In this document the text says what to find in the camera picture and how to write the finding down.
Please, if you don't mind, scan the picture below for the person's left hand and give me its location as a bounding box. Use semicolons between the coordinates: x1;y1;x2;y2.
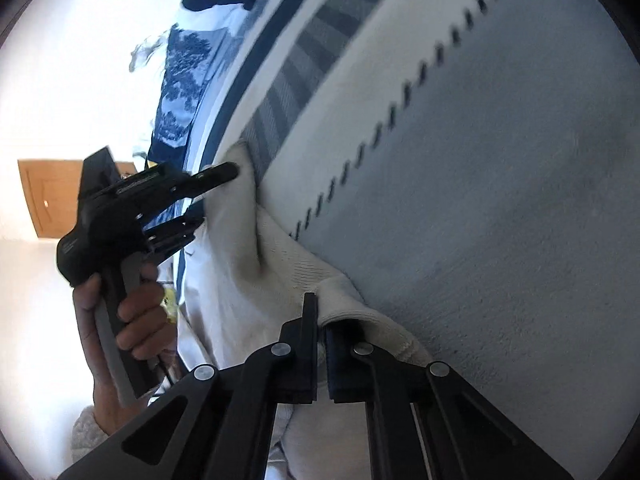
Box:
72;263;172;434

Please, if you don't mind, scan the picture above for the cream knit sweater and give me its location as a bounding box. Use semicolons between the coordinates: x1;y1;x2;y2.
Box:
172;140;437;480

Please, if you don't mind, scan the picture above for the blue printed bedding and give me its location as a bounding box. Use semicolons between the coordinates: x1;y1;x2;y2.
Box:
131;0;281;162

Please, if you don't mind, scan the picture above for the grey-blue striped blanket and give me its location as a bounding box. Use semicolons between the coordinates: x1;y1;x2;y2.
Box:
184;0;640;480

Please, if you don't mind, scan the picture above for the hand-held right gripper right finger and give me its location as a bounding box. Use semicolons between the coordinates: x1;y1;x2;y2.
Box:
324;321;576;480

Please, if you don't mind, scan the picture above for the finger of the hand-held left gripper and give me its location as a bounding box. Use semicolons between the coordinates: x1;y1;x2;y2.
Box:
142;216;207;264
172;162;240;199

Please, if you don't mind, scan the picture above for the wooden door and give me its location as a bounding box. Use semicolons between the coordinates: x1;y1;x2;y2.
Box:
18;158;139;237

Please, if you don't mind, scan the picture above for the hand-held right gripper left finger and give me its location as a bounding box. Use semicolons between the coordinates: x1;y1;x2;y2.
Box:
57;292;321;480

